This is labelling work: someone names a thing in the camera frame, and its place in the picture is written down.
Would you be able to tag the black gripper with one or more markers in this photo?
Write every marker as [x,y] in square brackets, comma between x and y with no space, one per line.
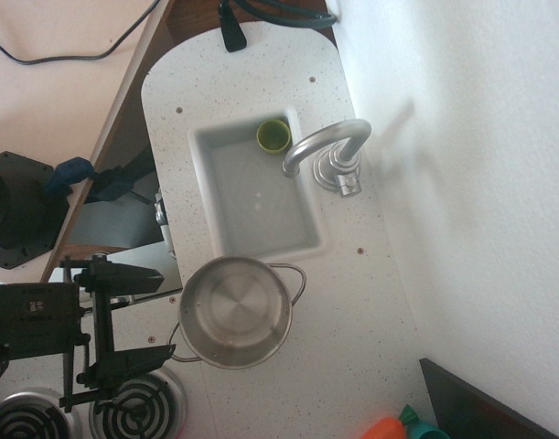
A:
[91,367]

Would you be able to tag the stainless steel pot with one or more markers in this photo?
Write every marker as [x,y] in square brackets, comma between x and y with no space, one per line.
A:
[236,312]

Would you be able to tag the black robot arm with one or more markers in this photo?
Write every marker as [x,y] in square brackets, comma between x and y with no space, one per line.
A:
[73,319]

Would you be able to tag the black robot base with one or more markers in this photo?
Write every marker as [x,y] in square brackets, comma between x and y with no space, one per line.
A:
[30,219]

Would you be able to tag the right stove burner coil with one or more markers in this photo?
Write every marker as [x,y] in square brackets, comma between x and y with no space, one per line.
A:
[153,405]

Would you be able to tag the stove burner coil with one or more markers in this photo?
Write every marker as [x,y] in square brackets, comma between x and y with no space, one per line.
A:
[153,405]
[35,413]

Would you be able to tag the left stove burner coil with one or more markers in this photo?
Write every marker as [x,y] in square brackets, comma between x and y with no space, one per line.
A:
[35,413]

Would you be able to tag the blue clamp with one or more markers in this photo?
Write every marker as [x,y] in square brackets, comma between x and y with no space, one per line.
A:
[66,174]

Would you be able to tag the grey sink basin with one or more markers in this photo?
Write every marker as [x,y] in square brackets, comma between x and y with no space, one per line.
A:
[251,208]

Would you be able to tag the green plastic cup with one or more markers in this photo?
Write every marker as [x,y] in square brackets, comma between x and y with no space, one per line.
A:
[273,136]

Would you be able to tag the silver toy faucet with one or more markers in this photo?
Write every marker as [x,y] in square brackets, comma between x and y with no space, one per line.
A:
[336,152]

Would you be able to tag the orange toy carrot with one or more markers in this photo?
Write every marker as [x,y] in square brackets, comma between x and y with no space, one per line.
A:
[386,428]

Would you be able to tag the teal plastic cup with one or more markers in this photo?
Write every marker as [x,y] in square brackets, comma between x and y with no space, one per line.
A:
[415,428]

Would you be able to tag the dark board corner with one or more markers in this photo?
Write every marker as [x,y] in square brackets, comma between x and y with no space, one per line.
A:
[463,411]

